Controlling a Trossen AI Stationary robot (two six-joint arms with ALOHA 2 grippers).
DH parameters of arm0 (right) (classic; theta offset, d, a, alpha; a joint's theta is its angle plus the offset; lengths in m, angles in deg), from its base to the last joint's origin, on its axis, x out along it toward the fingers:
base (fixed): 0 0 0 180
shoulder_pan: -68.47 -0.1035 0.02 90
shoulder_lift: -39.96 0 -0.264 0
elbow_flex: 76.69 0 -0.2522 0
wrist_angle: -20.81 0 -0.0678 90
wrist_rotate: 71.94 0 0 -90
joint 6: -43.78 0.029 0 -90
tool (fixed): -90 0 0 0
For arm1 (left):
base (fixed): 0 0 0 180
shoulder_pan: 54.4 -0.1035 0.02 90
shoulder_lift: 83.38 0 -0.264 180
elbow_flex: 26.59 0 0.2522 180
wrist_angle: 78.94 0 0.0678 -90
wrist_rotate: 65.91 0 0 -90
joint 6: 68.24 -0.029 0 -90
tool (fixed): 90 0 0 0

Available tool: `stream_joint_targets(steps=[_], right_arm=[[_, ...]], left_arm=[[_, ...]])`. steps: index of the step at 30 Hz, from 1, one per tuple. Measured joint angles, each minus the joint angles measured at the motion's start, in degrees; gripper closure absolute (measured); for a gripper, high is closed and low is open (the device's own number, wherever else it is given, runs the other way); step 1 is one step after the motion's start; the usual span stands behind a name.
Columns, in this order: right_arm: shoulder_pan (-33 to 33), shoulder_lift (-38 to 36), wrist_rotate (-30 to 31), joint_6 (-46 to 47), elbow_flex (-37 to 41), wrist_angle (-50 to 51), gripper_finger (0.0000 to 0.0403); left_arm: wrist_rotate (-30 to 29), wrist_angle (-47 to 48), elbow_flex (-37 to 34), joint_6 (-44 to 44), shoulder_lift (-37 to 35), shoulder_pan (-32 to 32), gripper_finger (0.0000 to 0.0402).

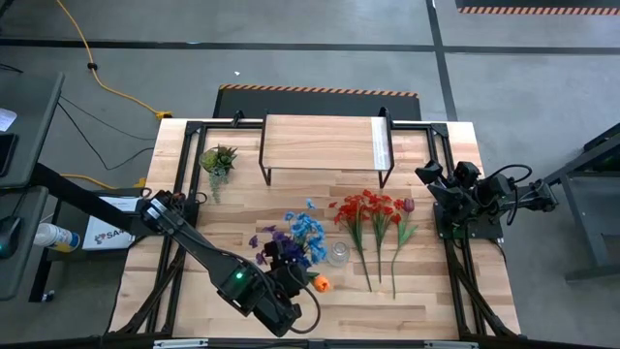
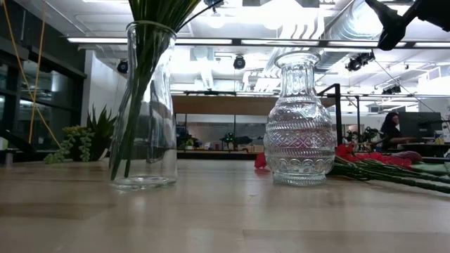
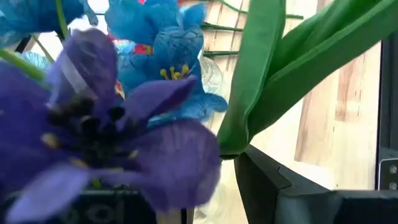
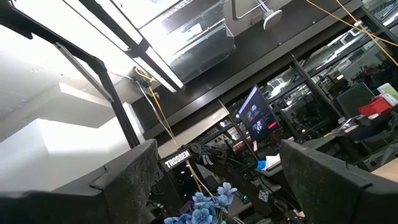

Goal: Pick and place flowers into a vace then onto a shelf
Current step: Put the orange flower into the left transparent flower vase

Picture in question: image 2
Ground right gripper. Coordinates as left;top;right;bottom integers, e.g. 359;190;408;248
364;0;450;52

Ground dark purple artificial tulip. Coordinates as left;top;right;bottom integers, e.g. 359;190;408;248
395;150;450;176

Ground red artificial flower bunch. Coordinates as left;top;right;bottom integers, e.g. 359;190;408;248
255;151;450;195
335;142;450;187

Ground blue artificial flower bunch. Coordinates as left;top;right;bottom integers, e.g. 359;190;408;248
140;0;202;106

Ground purple artificial flower bunch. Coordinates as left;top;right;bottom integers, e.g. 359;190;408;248
110;0;169;181

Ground smooth clear glass vase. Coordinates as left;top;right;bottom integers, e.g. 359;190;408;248
109;20;178;190

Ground wooden shelf black legs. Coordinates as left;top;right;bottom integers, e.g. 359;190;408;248
172;83;342;161

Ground person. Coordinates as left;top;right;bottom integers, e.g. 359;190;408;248
378;111;418;151

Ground black computer monitor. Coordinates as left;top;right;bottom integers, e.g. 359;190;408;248
398;111;443;138

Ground patterned clear glass vase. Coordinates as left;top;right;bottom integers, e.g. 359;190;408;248
262;51;338;186

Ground overhead light bar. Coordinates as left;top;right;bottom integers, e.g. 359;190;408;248
66;37;450;49

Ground black background robot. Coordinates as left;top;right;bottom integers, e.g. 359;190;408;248
220;131;254;150

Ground potted artificial succulent plant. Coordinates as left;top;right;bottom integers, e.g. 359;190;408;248
44;104;119;165

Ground silver ventilation duct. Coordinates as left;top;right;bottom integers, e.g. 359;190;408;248
262;0;401;80

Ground thin yellow cable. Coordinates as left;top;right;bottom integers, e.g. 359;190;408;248
1;0;61;148

